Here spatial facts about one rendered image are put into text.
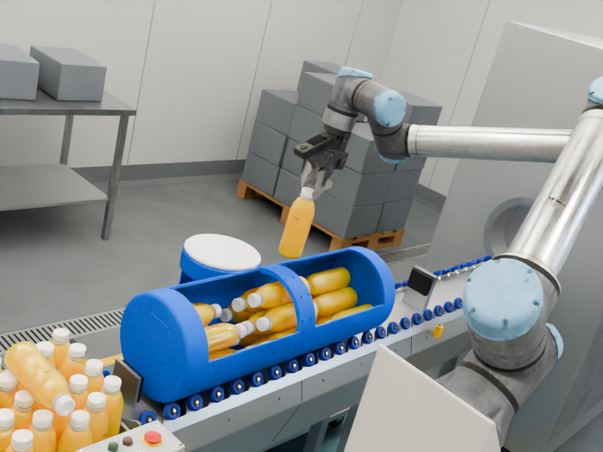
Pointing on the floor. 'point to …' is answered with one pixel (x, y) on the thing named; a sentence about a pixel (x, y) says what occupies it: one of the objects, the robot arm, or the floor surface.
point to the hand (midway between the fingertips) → (308, 191)
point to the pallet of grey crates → (269, 117)
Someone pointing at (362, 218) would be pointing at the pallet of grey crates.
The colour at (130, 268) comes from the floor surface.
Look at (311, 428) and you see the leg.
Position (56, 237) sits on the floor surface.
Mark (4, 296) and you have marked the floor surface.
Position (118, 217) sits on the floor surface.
